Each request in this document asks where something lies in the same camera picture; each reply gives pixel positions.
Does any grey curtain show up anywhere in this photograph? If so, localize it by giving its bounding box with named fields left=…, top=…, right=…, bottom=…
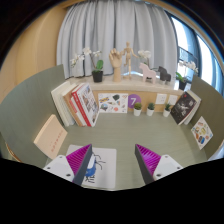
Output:
left=55, top=0, right=178, bottom=80

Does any round purple number sign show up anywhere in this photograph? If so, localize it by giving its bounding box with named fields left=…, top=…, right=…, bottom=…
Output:
left=127, top=93, right=142, bottom=109

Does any white wall socket plate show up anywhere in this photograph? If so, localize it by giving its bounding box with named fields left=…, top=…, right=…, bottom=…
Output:
left=167, top=94, right=179, bottom=106
left=155, top=93, right=168, bottom=105

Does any white sheet with object stickers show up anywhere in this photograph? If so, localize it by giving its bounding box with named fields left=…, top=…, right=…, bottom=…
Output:
left=97, top=92, right=129, bottom=114

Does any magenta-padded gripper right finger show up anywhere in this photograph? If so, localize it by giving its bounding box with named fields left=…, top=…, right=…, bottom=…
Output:
left=134, top=143, right=184, bottom=185

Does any white mouse pad with drawing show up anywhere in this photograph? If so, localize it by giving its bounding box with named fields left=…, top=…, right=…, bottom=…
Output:
left=65, top=144, right=118, bottom=190

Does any black book with red edge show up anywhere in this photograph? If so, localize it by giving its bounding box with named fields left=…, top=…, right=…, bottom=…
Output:
left=170, top=91, right=198, bottom=126

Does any brown book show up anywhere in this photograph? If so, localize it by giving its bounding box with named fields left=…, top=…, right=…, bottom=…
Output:
left=62, top=85, right=86, bottom=128

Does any white orchid in black pot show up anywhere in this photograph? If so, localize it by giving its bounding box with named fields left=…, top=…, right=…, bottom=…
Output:
left=69, top=47, right=105, bottom=84
left=137, top=49, right=153, bottom=66
left=175, top=59, right=200, bottom=91

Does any red book with photo cover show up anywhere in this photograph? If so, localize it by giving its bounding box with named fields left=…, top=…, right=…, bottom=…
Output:
left=70, top=82, right=100, bottom=128

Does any wooden artist mannequin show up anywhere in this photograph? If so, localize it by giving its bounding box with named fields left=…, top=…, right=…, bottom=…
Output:
left=120, top=41, right=139, bottom=80

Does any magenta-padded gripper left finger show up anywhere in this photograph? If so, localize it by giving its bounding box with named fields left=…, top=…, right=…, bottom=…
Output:
left=43, top=143, right=94, bottom=187

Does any white sheet with food stickers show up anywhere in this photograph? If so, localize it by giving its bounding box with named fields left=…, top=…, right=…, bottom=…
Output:
left=190, top=116, right=214, bottom=150

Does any thick white book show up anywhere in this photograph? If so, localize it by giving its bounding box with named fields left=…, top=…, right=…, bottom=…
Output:
left=50, top=80, right=77, bottom=128

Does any light wood ledge shelf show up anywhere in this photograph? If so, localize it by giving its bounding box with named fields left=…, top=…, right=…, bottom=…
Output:
left=68, top=74, right=188, bottom=113

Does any dark grey horse figure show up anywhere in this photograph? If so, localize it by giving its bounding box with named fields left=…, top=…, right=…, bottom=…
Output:
left=157, top=65, right=172, bottom=83

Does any olive green desk partition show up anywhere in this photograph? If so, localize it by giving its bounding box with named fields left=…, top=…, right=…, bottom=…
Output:
left=189, top=74, right=224, bottom=160
left=0, top=64, right=68, bottom=160

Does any window with dark frame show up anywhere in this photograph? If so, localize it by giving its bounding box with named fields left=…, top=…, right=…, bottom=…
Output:
left=166, top=11, right=224, bottom=98

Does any pink horse figure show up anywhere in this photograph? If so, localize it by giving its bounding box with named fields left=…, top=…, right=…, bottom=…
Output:
left=138, top=62, right=158, bottom=84

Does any wooden hand model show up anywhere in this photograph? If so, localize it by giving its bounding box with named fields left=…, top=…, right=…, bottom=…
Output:
left=108, top=48, right=124, bottom=83

